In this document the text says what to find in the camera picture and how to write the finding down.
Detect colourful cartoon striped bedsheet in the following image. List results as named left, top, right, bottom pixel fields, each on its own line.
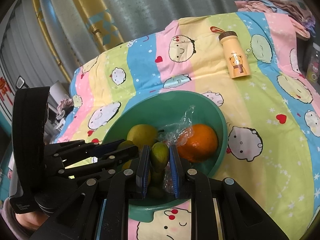
left=57, top=12, right=319, bottom=239

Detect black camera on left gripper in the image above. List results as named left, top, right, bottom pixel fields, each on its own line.
left=9, top=86, right=53, bottom=215

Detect large yellow grapefruit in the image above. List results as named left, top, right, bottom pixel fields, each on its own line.
left=127, top=124, right=158, bottom=151

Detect yellow cartoon bear bottle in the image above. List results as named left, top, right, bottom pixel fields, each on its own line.
left=210, top=26, right=251, bottom=79

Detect grey yellow curtain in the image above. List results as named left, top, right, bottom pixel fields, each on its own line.
left=1, top=0, right=235, bottom=87

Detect left hand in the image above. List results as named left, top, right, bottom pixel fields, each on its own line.
left=15, top=211, right=48, bottom=231

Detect green plastic bowl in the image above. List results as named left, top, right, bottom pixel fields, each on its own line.
left=101, top=90, right=228, bottom=223

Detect plastic red fruit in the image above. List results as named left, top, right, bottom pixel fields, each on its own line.
left=158, top=105, right=195, bottom=147

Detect orange fruit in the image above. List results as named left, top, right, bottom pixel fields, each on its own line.
left=176, top=124, right=219, bottom=163

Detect pile of pink clothes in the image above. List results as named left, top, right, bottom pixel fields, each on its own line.
left=234, top=0, right=316, bottom=40

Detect small green fruit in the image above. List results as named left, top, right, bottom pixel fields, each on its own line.
left=151, top=142, right=169, bottom=172

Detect pink fleece sleeve forearm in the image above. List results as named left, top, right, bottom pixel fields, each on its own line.
left=1, top=198, right=34, bottom=239

